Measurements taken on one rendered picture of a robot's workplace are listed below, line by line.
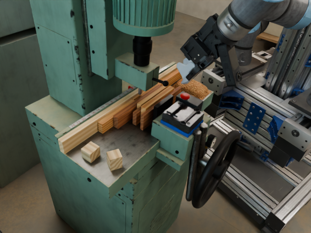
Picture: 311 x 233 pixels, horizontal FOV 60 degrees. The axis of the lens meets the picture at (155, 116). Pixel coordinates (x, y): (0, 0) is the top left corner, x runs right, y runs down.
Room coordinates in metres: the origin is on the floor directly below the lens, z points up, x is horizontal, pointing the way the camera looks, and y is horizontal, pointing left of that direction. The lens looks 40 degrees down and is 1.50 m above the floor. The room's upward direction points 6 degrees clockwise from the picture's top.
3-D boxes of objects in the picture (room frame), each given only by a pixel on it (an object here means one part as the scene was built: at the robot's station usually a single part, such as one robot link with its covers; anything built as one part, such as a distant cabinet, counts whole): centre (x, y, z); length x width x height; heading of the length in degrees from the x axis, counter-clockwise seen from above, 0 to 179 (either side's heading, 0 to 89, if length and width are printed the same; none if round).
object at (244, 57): (1.38, -0.42, 0.87); 0.15 x 0.15 x 0.10
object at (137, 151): (0.69, -0.01, 0.87); 0.61 x 0.30 x 0.06; 147
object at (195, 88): (0.91, -0.13, 0.92); 0.14 x 0.09 x 0.04; 57
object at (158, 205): (0.84, 0.16, 0.35); 0.58 x 0.45 x 0.71; 57
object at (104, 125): (0.83, 0.02, 0.92); 0.54 x 0.02 x 0.04; 147
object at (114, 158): (0.49, 0.10, 0.92); 0.04 x 0.03 x 0.05; 119
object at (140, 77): (0.78, 0.08, 1.03); 0.14 x 0.07 x 0.09; 57
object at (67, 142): (0.76, 0.09, 0.92); 0.60 x 0.02 x 0.05; 147
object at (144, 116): (0.73, -0.02, 0.93); 0.22 x 0.01 x 0.06; 147
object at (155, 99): (0.74, 0.00, 0.94); 0.16 x 0.02 x 0.07; 147
